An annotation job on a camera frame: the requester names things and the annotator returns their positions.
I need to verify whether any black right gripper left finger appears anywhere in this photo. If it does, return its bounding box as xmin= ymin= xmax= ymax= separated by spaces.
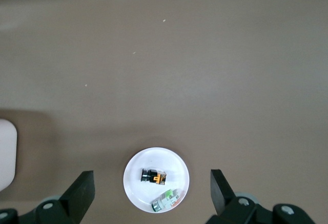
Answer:
xmin=0 ymin=170 xmax=96 ymax=224

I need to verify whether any white lidded storage box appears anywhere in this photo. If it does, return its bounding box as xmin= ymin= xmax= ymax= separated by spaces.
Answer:
xmin=0 ymin=118 xmax=18 ymax=192

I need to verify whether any small orange black battery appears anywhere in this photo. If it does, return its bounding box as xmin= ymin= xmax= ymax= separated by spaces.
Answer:
xmin=140 ymin=168 xmax=168 ymax=186

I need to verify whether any green push-button switch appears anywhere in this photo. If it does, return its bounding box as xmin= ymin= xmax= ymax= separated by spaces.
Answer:
xmin=150 ymin=188 xmax=183 ymax=213

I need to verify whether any brown table mat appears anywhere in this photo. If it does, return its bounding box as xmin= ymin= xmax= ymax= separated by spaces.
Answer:
xmin=0 ymin=0 xmax=328 ymax=224

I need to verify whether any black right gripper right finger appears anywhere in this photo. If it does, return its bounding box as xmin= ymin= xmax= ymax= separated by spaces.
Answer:
xmin=206 ymin=169 xmax=316 ymax=224

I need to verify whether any pink round plate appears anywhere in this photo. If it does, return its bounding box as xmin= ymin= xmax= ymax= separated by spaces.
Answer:
xmin=122 ymin=146 xmax=191 ymax=213

